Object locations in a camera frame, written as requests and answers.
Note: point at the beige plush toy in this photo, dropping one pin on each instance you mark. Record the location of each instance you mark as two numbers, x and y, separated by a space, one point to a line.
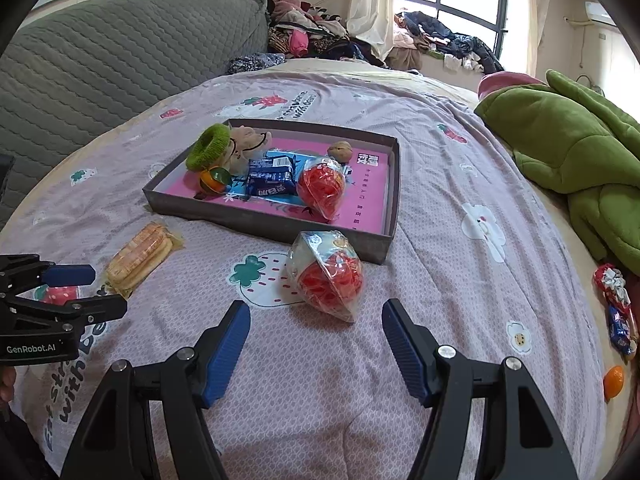
245 144

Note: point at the white curtain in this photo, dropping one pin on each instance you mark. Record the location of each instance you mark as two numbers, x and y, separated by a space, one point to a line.
372 22

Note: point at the grey quilted headboard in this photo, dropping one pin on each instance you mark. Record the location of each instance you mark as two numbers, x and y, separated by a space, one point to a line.
82 71

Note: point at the red wrapped ball in tray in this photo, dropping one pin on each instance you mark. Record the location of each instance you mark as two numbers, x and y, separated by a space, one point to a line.
321 185

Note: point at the blue snack packet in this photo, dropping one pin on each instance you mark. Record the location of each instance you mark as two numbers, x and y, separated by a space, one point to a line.
271 176

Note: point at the small orange fruit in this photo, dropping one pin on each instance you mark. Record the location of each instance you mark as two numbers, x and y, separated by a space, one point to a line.
613 382

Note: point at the wrapped layered bread snack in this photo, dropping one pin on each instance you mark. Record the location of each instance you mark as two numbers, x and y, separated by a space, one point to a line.
147 250

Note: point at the person's left hand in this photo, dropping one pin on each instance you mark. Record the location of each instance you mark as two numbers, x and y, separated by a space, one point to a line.
7 383

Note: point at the brown walnut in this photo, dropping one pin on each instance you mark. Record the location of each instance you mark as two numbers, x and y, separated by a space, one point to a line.
341 151

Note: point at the pile of clothes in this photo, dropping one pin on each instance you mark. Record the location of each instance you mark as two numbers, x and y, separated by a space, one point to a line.
297 29

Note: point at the orange tangerine with leaf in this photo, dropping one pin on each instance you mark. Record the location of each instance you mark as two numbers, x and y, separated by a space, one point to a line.
215 181

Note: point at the pink strawberry bedsheet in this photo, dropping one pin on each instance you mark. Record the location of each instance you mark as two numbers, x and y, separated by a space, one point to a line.
476 258

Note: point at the white air conditioner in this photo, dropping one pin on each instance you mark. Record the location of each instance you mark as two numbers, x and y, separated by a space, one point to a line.
597 13

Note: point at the pink book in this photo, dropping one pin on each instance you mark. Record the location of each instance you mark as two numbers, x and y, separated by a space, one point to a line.
363 207

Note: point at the green blanket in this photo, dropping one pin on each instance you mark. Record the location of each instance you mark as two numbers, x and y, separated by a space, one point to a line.
570 140

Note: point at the red white wrapped ball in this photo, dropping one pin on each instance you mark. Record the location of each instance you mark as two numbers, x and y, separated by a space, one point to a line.
327 272

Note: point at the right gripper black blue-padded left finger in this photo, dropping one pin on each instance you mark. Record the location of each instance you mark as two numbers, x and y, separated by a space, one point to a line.
114 437

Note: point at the dark cardboard tray box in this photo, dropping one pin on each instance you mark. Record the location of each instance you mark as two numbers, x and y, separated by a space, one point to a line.
370 247

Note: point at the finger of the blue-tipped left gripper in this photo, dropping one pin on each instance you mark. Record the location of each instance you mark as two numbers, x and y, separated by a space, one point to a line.
71 275

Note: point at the red candy wrapper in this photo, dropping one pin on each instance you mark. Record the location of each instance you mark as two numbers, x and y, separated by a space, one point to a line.
622 325

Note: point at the pink pillow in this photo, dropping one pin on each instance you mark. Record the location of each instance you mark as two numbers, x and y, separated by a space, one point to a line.
503 79

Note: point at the clothes on windowsill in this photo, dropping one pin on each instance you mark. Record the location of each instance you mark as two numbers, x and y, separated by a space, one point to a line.
416 34

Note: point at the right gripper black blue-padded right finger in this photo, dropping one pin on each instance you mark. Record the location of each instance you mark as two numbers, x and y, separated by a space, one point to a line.
520 438

